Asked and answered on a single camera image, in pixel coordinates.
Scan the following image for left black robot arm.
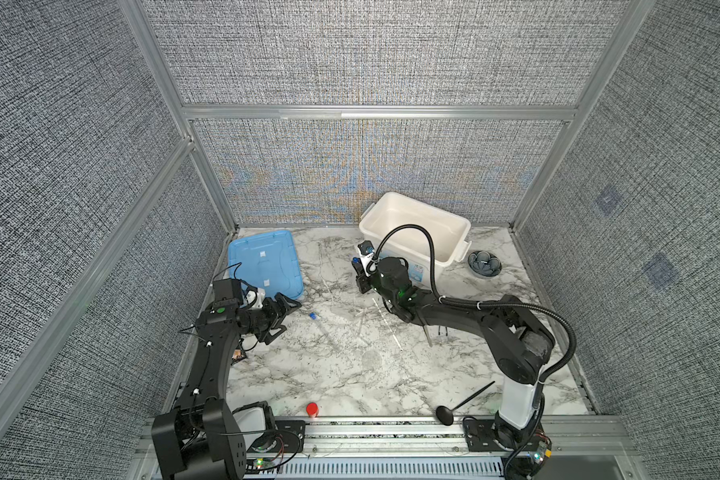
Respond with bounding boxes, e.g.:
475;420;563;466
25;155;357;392
151;278;301;479

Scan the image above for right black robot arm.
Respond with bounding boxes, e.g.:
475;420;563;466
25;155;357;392
351;257;555;451

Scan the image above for glass stirring rod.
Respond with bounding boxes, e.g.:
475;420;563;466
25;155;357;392
372;297;403;351

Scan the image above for blue plastic bin lid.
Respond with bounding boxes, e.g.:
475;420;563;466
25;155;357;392
227;230;304;300

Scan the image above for metal tweezers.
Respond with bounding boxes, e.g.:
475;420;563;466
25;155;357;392
421;319;434;348

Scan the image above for white plastic storage bin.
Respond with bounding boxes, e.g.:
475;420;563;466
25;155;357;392
359;192;471;288

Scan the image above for red bottle cap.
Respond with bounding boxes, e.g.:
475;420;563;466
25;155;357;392
306;402;319;418

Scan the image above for dark bowl with stones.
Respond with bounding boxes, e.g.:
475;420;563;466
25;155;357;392
467;250;502;278

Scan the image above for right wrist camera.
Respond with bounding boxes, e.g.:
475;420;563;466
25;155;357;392
357;240;375;265

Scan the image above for black long handled ladle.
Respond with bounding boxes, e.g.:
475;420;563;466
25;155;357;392
435;381;495;426

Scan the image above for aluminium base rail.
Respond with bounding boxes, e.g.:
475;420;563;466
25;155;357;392
137;415;631;460

